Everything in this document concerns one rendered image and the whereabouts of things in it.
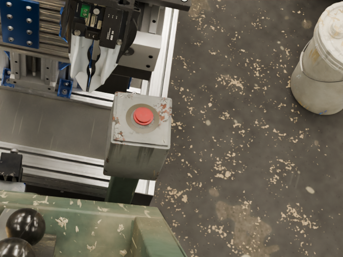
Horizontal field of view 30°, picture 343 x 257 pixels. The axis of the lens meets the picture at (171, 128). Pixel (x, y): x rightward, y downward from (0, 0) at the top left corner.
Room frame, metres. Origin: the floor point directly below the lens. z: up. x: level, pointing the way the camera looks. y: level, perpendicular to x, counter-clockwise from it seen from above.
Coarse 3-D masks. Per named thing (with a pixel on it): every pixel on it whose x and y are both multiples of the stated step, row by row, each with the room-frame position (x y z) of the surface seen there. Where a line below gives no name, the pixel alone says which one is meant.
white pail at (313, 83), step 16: (336, 16) 1.63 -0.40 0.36; (320, 32) 1.52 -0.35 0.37; (336, 32) 1.53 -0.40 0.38; (304, 48) 1.60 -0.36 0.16; (320, 48) 1.48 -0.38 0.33; (336, 48) 1.49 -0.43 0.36; (304, 64) 1.52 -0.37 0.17; (320, 64) 1.47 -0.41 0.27; (336, 64) 1.43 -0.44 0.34; (304, 80) 1.49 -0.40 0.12; (320, 80) 1.46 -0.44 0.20; (336, 80) 1.44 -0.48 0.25; (304, 96) 1.47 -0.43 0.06; (320, 96) 1.45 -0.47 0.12; (336, 96) 1.45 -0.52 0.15; (320, 112) 1.46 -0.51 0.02; (336, 112) 1.49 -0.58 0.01
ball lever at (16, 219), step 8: (24, 208) 0.19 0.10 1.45; (16, 216) 0.18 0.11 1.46; (24, 216) 0.18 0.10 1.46; (32, 216) 0.19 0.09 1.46; (40, 216) 0.19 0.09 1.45; (8, 224) 0.17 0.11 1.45; (16, 224) 0.17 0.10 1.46; (24, 224) 0.18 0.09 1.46; (32, 224) 0.18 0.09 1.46; (40, 224) 0.18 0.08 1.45; (8, 232) 0.17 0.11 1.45; (16, 232) 0.17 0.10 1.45; (24, 232) 0.17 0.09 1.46; (32, 232) 0.17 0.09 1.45; (40, 232) 0.18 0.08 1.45; (32, 240) 0.17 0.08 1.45
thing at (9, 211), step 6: (6, 210) 0.35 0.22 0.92; (12, 210) 0.36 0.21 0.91; (0, 216) 0.32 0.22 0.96; (6, 216) 0.33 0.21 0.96; (0, 222) 0.30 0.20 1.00; (6, 222) 0.31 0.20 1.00; (0, 228) 0.28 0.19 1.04; (0, 234) 0.27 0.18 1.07; (6, 234) 0.27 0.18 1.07; (0, 240) 0.25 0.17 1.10
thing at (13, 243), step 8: (8, 240) 0.13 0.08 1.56; (16, 240) 0.13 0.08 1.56; (24, 240) 0.14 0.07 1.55; (0, 248) 0.12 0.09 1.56; (8, 248) 0.12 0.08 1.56; (16, 248) 0.13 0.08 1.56; (24, 248) 0.13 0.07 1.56; (32, 248) 0.13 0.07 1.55; (0, 256) 0.12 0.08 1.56; (8, 256) 0.12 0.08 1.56; (16, 256) 0.12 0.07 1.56; (24, 256) 0.12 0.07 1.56; (32, 256) 0.13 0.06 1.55
